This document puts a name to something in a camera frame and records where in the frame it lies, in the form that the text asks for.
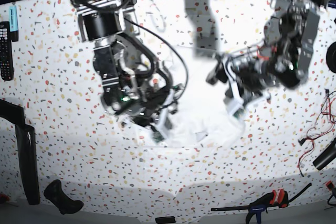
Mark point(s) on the black round object right edge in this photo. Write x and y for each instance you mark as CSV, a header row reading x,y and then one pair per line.
x,y
331,57

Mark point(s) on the black orange bar clamp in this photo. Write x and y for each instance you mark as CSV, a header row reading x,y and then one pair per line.
x,y
269,200

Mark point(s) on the black TV remote control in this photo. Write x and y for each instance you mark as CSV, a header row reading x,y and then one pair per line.
x,y
7,69

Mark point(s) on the terrazzo pattern table cloth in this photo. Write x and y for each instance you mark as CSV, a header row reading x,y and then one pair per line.
x,y
55,83

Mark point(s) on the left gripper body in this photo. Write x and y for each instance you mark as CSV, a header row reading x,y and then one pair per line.
x,y
248,80

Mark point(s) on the teal highlighter marker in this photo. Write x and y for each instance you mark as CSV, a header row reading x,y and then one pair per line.
x,y
13,22

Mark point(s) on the white T-shirt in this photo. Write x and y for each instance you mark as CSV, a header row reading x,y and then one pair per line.
x,y
201,119

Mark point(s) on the orange clip right edge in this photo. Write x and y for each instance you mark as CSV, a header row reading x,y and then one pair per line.
x,y
330,185

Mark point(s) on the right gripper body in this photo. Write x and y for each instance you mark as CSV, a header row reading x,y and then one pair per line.
x,y
155,109

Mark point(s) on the black cylinder right edge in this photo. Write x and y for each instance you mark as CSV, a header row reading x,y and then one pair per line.
x,y
326,157

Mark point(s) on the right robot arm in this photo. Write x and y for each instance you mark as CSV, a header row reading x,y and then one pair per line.
x,y
134,82

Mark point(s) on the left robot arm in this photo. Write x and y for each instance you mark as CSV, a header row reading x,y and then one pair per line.
x,y
284,61

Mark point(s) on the small black box bottom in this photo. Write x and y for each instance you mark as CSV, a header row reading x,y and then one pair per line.
x,y
165,220

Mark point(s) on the black bar clamp left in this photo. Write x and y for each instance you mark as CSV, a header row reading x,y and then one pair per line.
x,y
26,144

